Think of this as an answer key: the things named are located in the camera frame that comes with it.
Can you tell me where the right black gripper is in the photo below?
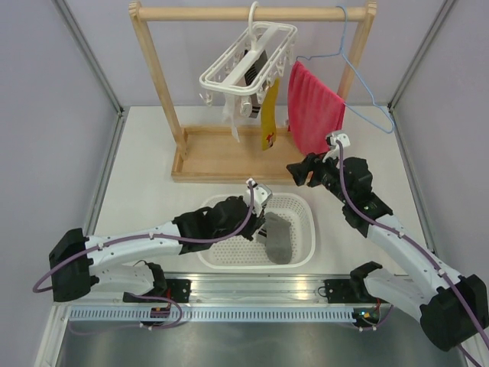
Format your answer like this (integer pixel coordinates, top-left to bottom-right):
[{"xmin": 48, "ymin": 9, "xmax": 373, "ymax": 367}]
[{"xmin": 286, "ymin": 148, "xmax": 351, "ymax": 204}]

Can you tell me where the grey striped-cuff sock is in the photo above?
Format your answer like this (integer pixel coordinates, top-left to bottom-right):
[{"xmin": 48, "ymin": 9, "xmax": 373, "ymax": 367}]
[{"xmin": 256, "ymin": 212, "xmax": 293, "ymax": 265}]

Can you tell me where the black white-striped sock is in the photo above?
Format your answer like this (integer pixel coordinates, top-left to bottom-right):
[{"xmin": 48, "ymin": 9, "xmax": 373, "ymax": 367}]
[{"xmin": 244, "ymin": 50, "xmax": 268, "ymax": 119}]

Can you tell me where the white plastic clip hanger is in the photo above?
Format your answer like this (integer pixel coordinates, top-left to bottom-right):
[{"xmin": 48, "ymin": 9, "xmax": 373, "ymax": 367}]
[{"xmin": 199, "ymin": 2, "xmax": 297, "ymax": 118}]

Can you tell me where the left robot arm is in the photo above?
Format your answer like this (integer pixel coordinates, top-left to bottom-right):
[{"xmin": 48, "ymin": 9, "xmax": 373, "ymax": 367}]
[{"xmin": 47, "ymin": 193, "xmax": 271, "ymax": 302}]

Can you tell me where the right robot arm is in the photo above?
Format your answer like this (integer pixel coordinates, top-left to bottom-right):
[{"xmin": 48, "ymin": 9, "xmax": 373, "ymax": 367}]
[{"xmin": 287, "ymin": 154, "xmax": 488, "ymax": 352}]

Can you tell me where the white perforated plastic basket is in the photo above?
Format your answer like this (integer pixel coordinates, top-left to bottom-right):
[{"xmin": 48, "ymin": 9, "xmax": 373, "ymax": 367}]
[{"xmin": 198, "ymin": 193, "xmax": 316, "ymax": 271}]

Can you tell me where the pink towel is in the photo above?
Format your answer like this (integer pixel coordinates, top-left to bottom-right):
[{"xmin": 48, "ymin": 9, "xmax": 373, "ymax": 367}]
[{"xmin": 287, "ymin": 61, "xmax": 345, "ymax": 155}]

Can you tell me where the yellow bear sock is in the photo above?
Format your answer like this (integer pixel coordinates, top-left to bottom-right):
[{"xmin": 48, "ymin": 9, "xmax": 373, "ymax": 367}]
[{"xmin": 261, "ymin": 78, "xmax": 280, "ymax": 151}]

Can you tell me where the wooden clothes rack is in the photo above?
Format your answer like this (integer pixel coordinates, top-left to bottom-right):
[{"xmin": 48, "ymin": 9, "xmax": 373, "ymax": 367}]
[{"xmin": 128, "ymin": 2, "xmax": 365, "ymax": 184}]

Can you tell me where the white sock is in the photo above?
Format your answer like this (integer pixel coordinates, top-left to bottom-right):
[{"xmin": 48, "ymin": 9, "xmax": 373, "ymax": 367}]
[{"xmin": 222, "ymin": 93, "xmax": 240, "ymax": 142}]

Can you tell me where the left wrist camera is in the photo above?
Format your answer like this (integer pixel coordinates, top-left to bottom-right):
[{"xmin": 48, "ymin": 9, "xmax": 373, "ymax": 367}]
[{"xmin": 244, "ymin": 177, "xmax": 273, "ymax": 213}]

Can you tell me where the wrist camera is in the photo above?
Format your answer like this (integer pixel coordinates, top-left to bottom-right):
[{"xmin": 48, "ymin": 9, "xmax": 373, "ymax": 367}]
[
  {"xmin": 244, "ymin": 177, "xmax": 273, "ymax": 213},
  {"xmin": 325, "ymin": 131, "xmax": 351, "ymax": 153}
]

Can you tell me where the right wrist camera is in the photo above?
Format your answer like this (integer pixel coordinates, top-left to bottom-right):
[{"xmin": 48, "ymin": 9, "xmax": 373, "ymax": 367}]
[{"xmin": 325, "ymin": 131, "xmax": 351, "ymax": 153}]

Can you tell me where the aluminium mounting rail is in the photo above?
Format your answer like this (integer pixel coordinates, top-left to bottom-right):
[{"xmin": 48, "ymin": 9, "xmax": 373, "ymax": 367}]
[{"xmin": 91, "ymin": 271, "xmax": 421, "ymax": 307}]

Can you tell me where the white slotted cable duct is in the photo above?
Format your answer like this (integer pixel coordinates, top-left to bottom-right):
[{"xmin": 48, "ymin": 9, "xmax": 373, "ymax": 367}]
[{"xmin": 69, "ymin": 306, "xmax": 355, "ymax": 323}]

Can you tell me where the blue wire hanger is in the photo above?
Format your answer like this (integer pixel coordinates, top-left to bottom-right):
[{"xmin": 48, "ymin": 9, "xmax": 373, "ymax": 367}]
[{"xmin": 296, "ymin": 1, "xmax": 396, "ymax": 135}]

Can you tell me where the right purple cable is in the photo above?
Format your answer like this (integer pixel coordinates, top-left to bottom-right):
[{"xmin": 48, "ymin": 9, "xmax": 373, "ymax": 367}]
[{"xmin": 335, "ymin": 139, "xmax": 482, "ymax": 367}]

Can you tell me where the right aluminium frame post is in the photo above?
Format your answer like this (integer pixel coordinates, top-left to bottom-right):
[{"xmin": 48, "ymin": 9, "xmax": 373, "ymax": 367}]
[{"xmin": 387, "ymin": 0, "xmax": 458, "ymax": 112}]

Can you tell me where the aluminium frame post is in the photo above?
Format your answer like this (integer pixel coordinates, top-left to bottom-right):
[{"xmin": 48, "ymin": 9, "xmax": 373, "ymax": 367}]
[
  {"xmin": 387, "ymin": 0, "xmax": 458, "ymax": 112},
  {"xmin": 52, "ymin": 0, "xmax": 125, "ymax": 117}
]

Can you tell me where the left aluminium frame post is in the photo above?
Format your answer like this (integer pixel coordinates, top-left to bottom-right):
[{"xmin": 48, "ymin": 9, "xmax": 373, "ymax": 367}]
[{"xmin": 52, "ymin": 0, "xmax": 125, "ymax": 117}]

